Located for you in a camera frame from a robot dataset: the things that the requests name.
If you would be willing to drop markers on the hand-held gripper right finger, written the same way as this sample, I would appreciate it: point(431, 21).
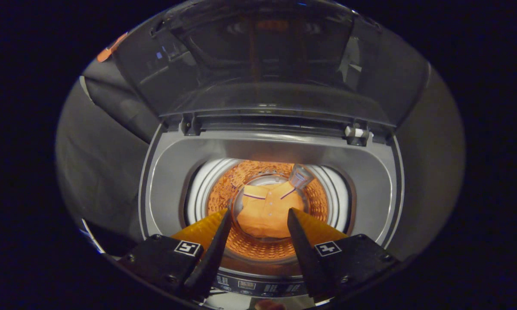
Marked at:
point(303, 258)

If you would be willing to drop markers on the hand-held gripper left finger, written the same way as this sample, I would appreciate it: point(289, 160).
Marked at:
point(213, 258)

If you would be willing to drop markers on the yellow orange shirt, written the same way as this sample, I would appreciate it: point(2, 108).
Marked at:
point(264, 211)

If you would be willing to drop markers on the grey washing machine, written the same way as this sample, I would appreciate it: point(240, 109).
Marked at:
point(172, 172)

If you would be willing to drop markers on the black backdrop cloth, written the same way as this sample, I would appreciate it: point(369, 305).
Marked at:
point(99, 159)

